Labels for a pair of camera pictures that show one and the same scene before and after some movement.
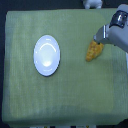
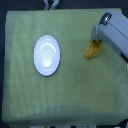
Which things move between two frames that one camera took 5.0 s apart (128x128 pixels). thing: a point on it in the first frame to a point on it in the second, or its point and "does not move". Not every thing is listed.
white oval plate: x=47 y=55 does not move
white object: x=92 y=3 to x=46 y=4
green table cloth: x=79 y=92 does not move
